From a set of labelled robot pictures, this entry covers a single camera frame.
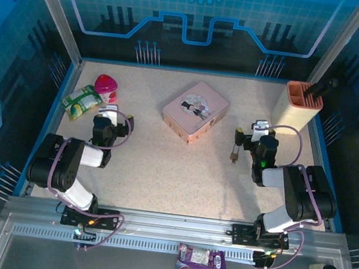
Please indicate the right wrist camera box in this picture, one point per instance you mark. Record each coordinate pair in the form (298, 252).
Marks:
(260, 130)

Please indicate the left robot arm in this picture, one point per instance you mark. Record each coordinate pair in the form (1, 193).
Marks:
(64, 173)

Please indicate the small LED circuit board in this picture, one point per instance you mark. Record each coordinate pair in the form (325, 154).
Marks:
(271, 252)
(77, 230)

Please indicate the aluminium frame post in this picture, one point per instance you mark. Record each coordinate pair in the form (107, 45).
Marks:
(338, 45)
(55, 13)

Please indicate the aluminium table frame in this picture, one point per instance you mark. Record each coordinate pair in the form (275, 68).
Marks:
(169, 224)

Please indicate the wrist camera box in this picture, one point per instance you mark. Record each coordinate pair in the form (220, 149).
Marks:
(260, 130)
(108, 115)

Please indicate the green snack bag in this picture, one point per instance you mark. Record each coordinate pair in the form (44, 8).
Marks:
(81, 102)

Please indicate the cream holder with orange top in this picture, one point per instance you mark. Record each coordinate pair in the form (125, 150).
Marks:
(293, 118)

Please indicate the black tool in holder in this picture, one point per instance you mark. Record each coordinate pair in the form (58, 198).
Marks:
(321, 87)

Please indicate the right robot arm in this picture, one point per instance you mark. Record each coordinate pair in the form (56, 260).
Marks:
(301, 200)

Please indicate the blue table border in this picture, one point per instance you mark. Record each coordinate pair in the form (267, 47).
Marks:
(206, 72)

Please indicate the pink lidded cup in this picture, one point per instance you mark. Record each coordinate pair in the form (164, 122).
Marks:
(105, 84)

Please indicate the pink cartoon tin box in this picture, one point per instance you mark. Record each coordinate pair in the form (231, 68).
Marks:
(195, 110)

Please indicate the brass padlock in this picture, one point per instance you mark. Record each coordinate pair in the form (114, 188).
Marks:
(234, 156)

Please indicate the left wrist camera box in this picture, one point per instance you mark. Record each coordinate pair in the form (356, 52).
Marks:
(108, 115)

